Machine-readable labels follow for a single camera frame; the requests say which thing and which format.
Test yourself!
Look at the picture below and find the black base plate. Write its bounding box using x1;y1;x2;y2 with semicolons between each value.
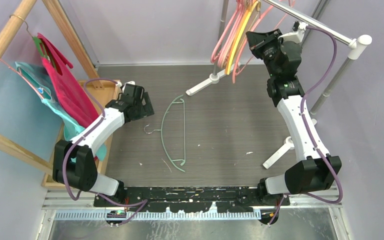
110;186;282;213

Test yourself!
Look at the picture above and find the green hanger on rack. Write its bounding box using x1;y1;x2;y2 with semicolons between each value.
9;14;60;72

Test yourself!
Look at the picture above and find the pink hanger on wooden rack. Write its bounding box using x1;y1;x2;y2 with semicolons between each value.
0;58;57;103

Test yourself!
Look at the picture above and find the thick pink plastic hanger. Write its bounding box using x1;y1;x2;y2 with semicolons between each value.
210;0;247;66

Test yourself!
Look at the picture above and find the thin pink wire hanger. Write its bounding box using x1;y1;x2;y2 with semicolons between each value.
231;0;296;84

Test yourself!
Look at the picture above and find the yellow wire hanger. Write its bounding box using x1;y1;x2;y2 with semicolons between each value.
225;3;257;75

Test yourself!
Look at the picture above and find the wooden clothes rack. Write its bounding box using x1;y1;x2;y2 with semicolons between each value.
0;0;104;176

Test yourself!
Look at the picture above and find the metal clothes rack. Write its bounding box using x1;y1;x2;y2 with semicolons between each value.
184;0;373;170

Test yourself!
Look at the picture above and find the beige plastic hanger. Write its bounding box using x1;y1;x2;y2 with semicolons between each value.
218;0;261;69

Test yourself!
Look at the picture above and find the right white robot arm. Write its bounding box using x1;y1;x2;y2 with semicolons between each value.
246;29;342;206

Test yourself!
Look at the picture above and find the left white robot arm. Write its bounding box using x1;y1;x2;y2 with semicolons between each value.
52;81;154;207

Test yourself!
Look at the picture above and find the wooden tray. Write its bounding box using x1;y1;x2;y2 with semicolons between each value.
41;81;120;190

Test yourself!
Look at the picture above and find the red garment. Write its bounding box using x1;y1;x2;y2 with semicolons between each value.
37;33;99;128

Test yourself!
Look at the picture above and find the green wire hanger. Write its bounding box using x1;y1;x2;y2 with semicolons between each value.
143;94;187;173

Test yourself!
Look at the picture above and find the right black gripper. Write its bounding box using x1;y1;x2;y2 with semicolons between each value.
246;29;286;78

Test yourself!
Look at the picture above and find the teal garment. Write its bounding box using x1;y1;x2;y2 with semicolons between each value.
14;61;108;162

